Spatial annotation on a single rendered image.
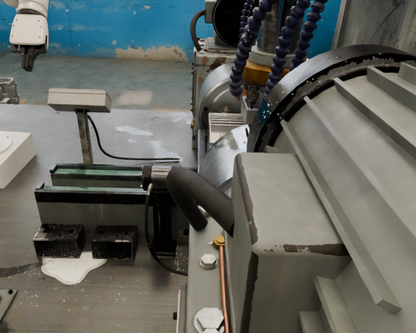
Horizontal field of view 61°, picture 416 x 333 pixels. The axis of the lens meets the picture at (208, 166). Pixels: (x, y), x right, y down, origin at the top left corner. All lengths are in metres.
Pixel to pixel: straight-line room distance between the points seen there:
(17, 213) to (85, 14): 5.63
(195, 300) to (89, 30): 6.36
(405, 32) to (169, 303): 0.68
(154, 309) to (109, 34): 5.95
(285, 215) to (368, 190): 0.04
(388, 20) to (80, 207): 0.79
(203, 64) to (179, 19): 5.04
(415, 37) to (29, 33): 1.03
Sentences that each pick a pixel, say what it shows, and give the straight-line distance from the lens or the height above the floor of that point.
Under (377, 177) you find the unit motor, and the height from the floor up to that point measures 1.33.
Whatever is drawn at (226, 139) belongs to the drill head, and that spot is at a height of 1.14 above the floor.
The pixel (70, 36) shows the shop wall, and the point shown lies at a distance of 6.71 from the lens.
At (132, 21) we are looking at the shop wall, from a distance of 6.39.
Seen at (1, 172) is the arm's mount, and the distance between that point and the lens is 1.23.
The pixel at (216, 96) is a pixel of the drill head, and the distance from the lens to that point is 1.00.
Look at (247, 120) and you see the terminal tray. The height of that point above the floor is 1.12.
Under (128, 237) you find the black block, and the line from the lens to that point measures 0.86.
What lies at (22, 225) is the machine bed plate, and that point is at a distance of 1.06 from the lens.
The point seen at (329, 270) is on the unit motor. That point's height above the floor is 1.30.
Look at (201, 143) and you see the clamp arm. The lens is 0.89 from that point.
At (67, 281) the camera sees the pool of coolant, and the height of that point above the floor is 0.80.
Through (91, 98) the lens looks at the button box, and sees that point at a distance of 1.11.
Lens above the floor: 1.41
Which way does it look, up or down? 29 degrees down
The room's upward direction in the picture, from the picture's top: 3 degrees clockwise
